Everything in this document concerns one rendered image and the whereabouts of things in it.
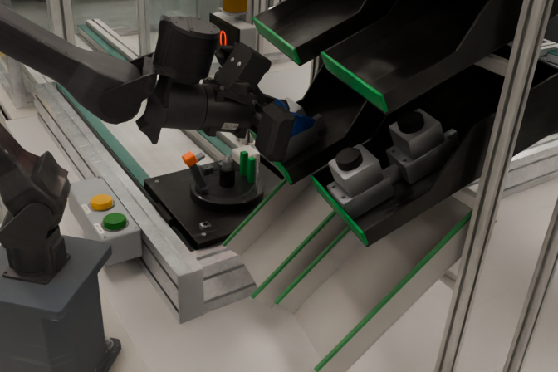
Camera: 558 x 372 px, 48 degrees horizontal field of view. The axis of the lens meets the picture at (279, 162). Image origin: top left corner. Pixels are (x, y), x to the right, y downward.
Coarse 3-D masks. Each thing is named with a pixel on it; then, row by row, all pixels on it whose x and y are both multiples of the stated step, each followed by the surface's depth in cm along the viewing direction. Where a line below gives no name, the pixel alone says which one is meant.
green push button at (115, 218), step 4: (108, 216) 109; (112, 216) 109; (116, 216) 109; (120, 216) 109; (124, 216) 109; (104, 220) 107; (108, 220) 108; (112, 220) 108; (116, 220) 108; (120, 220) 108; (124, 220) 108; (104, 224) 107; (108, 224) 107; (112, 224) 107; (116, 224) 107; (120, 224) 107; (124, 224) 108; (108, 228) 107; (112, 228) 107; (116, 228) 107
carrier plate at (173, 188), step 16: (160, 176) 122; (176, 176) 122; (192, 176) 123; (272, 176) 124; (160, 192) 117; (176, 192) 117; (176, 208) 112; (192, 208) 112; (176, 224) 110; (192, 224) 108; (224, 224) 109; (192, 240) 105; (208, 240) 104; (224, 240) 106
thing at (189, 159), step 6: (186, 156) 109; (192, 156) 109; (198, 156) 110; (204, 156) 110; (186, 162) 108; (192, 162) 109; (192, 168) 110; (198, 174) 111; (198, 180) 112; (198, 186) 114; (204, 186) 113
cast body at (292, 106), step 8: (272, 104) 81; (288, 104) 82; (296, 104) 81; (296, 112) 80; (304, 112) 80; (320, 120) 84; (312, 128) 82; (320, 128) 85; (296, 136) 82; (304, 136) 82; (312, 136) 83; (288, 144) 81; (296, 144) 82; (304, 144) 83; (288, 152) 82; (296, 152) 83
